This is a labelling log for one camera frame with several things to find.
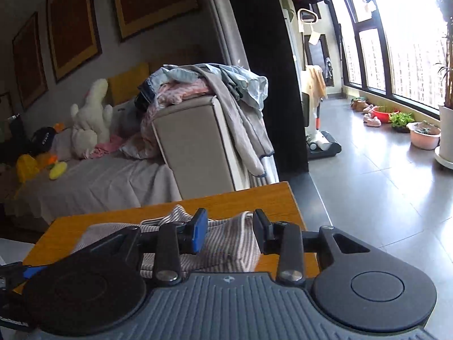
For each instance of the dark bag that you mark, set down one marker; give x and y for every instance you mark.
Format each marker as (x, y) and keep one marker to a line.
(12, 138)

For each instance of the pink cloth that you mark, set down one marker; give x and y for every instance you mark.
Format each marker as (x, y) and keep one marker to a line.
(104, 147)

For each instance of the pink basin planter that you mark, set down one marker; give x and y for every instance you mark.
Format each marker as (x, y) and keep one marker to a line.
(423, 138)

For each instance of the grey sofa sheet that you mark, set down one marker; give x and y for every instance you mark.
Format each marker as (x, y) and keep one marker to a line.
(99, 184)

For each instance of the white plush rabbit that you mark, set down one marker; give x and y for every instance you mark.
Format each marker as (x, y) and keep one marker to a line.
(88, 120)

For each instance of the light blue garment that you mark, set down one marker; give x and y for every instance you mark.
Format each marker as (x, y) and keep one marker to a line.
(180, 72)

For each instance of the floral white cloth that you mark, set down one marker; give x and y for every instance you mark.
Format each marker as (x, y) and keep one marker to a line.
(138, 148)

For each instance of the white floor washer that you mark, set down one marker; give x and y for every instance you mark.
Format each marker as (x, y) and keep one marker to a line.
(320, 145)

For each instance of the black cap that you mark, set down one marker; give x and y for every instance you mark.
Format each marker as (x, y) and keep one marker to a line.
(44, 140)

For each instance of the brown plant pot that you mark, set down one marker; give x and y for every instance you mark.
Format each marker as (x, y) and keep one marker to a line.
(359, 104)

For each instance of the pink slippers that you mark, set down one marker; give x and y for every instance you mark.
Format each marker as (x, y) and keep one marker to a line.
(372, 120)

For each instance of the beige sofa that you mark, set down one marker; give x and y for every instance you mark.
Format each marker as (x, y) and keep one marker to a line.
(198, 141)

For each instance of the yellow towel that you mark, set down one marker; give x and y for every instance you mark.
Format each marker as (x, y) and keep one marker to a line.
(316, 81)

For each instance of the tall plant in white pot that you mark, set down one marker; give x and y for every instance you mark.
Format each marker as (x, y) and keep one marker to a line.
(446, 131)

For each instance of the striped beige garment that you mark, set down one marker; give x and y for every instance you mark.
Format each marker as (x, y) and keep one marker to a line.
(226, 246)

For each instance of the framed wall picture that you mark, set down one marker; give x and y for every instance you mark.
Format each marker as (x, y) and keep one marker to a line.
(72, 24)
(155, 0)
(30, 63)

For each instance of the red basin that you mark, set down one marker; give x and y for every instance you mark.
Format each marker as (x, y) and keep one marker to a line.
(382, 114)

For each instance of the green potted plant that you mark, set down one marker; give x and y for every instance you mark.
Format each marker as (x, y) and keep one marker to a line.
(401, 119)

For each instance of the yellow-green toy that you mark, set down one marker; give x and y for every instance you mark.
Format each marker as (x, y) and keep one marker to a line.
(58, 170)

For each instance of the black curtain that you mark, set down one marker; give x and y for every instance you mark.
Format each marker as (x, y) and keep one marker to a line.
(269, 78)

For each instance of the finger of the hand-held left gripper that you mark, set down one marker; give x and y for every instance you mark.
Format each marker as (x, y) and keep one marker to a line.
(33, 272)

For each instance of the yellow cushion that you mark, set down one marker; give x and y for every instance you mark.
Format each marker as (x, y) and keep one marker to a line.
(124, 85)

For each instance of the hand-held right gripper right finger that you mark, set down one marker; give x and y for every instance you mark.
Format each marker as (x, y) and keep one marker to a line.
(263, 233)

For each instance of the yellow plush toy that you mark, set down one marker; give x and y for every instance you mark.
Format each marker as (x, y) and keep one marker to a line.
(27, 168)

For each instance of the beige garment with dark trim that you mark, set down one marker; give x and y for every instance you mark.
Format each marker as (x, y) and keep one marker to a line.
(240, 124)

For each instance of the black window frame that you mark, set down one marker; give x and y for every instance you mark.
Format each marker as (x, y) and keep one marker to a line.
(387, 63)

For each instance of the pink garment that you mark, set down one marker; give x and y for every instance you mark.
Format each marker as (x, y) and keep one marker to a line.
(180, 90)

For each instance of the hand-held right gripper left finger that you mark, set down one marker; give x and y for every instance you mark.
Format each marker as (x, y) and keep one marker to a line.
(198, 232)

